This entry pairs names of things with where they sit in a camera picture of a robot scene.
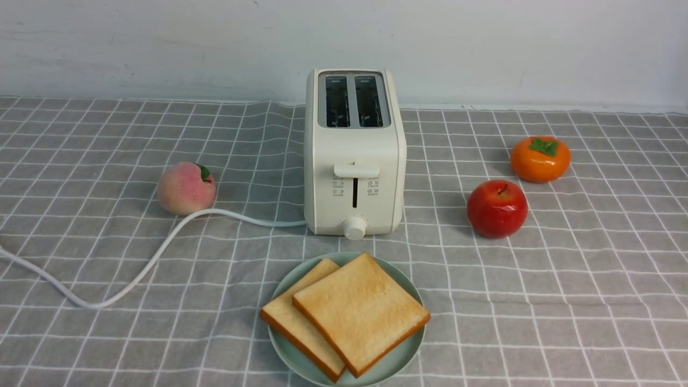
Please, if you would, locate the toasted bread slice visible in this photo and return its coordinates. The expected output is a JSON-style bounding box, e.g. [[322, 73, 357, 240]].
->
[[292, 252, 431, 378], [260, 258, 346, 383]]

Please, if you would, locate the white two-slot toaster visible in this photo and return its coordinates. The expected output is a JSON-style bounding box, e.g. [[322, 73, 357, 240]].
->
[[303, 69, 406, 240]]

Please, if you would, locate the red apple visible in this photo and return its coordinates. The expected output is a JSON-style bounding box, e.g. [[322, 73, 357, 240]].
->
[[466, 180, 528, 239]]

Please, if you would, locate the pink peach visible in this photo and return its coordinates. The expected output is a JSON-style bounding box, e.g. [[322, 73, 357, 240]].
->
[[157, 162, 217, 216]]

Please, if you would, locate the light green round plate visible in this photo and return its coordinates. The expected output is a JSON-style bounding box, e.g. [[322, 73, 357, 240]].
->
[[263, 252, 425, 386]]

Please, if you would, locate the orange persimmon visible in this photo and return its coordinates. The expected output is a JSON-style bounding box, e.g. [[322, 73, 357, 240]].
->
[[510, 135, 571, 183]]

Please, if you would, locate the grey checked tablecloth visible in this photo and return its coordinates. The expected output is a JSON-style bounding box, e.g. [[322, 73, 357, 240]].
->
[[1, 96, 687, 386]]

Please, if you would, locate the white toaster power cord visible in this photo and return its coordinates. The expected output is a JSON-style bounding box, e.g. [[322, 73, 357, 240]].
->
[[0, 208, 307, 310]]

